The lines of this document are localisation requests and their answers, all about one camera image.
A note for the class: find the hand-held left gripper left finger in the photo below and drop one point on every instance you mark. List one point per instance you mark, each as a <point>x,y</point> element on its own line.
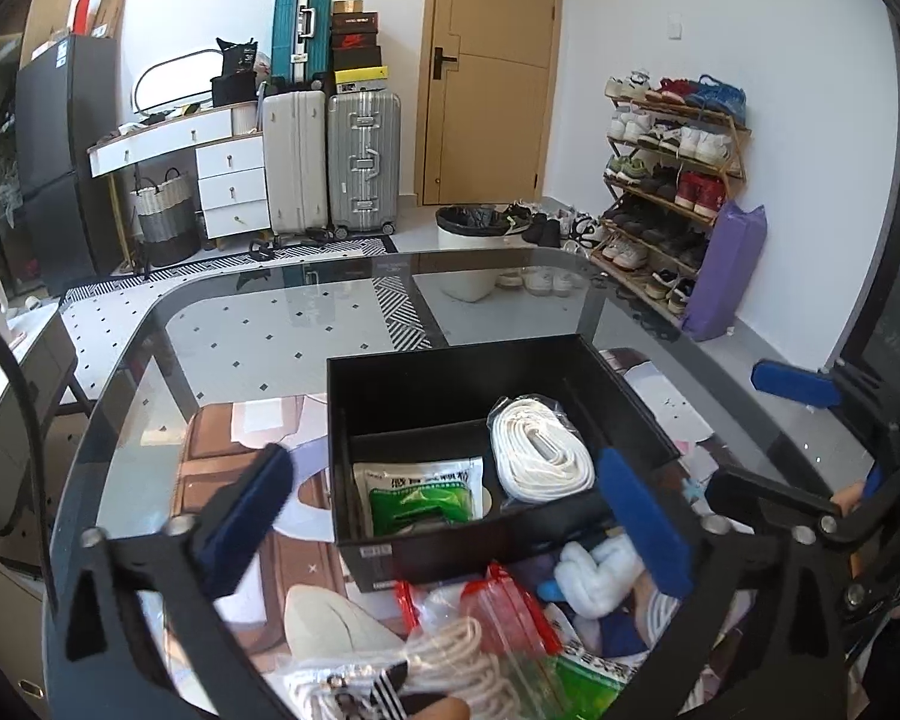
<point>249,514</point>

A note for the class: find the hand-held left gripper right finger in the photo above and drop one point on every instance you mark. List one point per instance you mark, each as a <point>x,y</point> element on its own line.
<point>645,525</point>

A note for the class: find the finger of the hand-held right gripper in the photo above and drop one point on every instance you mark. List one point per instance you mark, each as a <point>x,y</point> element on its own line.
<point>772,493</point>
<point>795,384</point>

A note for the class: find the white plush toy blue hat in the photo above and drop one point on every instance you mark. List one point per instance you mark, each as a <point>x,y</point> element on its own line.
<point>600,574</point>

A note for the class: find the red white plastic bag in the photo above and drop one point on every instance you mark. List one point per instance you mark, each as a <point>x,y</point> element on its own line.
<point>510,607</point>

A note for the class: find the black storage box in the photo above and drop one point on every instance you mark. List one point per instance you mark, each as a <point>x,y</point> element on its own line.
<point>420,555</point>

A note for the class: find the black white striped pouch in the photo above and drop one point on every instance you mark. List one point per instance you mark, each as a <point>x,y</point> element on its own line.
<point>375,686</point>

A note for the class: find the person's right hand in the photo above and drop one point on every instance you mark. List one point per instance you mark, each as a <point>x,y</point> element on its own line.
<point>847,496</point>

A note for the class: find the printed cartoon table mat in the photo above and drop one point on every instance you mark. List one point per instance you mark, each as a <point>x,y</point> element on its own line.
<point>225,465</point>

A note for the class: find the purple bag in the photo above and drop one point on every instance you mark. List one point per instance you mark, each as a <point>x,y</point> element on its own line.
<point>724,270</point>

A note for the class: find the green white medicine packet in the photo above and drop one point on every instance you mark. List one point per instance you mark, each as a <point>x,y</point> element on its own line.
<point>592,682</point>
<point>412,499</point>

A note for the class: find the small red zip bag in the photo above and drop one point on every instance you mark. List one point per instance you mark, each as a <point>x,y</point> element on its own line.
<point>409,604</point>

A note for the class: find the black white patterned rug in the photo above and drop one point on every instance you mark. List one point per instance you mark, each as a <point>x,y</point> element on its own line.
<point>120,322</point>

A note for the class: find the shoe rack with shoes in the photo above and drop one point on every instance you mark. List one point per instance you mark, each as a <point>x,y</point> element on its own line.
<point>690,142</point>

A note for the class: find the wooden shoe rack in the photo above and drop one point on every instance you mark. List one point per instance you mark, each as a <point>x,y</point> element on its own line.
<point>720,124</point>

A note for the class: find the loose pile of shoes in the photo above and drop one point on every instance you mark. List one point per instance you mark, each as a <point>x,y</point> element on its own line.
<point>547,229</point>

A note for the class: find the grey white woven basket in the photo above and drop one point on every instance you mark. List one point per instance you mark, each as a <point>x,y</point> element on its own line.
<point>161,217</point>

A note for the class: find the white trash bin black liner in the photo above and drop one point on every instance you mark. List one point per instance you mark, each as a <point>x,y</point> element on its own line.
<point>469,255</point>

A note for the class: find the white suitcase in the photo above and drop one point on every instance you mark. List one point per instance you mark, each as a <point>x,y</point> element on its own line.
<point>292,165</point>

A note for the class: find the silver suitcase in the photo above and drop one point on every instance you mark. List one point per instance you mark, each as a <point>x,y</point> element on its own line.
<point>364,165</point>

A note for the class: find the white desk with drawers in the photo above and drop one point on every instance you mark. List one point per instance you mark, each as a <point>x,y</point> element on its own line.
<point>157,136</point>

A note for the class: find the white ribbed canister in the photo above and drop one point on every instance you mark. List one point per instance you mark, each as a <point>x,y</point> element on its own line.
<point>245,118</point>

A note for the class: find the wooden door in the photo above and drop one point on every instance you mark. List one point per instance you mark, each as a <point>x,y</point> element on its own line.
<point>495,90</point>

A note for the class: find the black refrigerator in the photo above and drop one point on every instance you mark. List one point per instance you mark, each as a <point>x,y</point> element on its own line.
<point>67,127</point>

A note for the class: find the black bag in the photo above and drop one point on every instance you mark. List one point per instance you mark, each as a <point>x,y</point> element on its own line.
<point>234,86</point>

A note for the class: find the oval mirror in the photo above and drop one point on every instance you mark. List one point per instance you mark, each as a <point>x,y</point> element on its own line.
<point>172,86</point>

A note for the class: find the plain black shoe box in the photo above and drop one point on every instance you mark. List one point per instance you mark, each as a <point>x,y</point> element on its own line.
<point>356,58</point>

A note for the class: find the black shoe box red logo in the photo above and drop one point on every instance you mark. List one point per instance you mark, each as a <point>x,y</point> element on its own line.
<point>356,39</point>

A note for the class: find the teal suitcase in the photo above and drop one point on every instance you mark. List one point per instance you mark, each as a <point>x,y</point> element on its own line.
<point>300,22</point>

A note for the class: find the black shoe box white label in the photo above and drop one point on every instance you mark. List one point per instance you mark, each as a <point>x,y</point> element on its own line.
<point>356,20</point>

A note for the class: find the brown shoe box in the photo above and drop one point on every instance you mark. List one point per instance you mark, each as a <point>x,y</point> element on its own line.
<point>350,6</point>

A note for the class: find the cardboard box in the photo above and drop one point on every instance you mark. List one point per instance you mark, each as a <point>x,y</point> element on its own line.
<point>109,11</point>

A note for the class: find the red flat item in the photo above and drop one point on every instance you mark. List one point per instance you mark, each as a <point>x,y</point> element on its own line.
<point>82,11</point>

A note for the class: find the flat cardboard sheets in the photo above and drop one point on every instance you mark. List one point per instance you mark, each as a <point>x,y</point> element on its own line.
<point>49,0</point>

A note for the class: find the white light switch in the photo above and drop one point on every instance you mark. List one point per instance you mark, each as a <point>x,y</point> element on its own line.
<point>673,25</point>

